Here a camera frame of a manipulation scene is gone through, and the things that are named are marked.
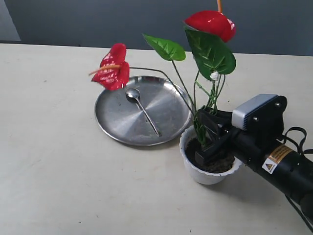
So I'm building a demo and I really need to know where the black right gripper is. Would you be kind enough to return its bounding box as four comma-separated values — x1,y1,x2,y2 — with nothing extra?
195,108,269,174

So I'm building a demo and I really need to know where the steel spoon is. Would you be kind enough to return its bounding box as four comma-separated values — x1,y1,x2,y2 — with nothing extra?
125,88,161,137

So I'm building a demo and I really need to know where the artificial red anthurium plant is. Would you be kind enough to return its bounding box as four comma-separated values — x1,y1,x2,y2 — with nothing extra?
89,0,236,148

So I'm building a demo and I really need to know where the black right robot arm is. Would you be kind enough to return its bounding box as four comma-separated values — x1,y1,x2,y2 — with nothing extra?
195,107,313,222

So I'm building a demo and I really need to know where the white scalloped plastic pot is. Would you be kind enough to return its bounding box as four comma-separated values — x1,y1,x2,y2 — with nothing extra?
179,125,243,185

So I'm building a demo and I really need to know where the dark potting soil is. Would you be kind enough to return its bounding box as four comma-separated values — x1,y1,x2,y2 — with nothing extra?
185,137,235,173

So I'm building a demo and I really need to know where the round steel plate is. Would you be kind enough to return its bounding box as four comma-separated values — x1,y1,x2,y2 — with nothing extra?
94,75,192,146

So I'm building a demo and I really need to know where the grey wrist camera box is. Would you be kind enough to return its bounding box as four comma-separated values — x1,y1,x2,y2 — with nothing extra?
231,94,288,141

